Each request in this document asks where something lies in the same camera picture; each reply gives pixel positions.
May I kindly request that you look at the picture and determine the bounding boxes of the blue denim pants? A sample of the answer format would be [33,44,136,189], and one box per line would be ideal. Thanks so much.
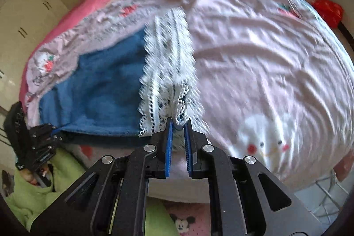
[39,8,208,136]

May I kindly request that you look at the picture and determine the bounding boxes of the left hand red nails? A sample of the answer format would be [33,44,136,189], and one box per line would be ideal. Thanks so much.
[19,164,49,186]

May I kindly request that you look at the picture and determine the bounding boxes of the pink strawberry bear duvet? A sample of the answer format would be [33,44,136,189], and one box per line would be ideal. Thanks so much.
[26,0,353,189]

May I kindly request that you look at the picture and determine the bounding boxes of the red bag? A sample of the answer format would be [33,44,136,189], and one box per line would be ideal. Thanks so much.
[313,0,344,29]

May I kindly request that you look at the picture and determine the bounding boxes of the cream wardrobe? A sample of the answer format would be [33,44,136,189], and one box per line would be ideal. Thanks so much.
[0,0,68,111]

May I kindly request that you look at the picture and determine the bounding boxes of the green fleece sleeve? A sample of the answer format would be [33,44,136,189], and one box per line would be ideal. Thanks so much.
[5,149,178,235]

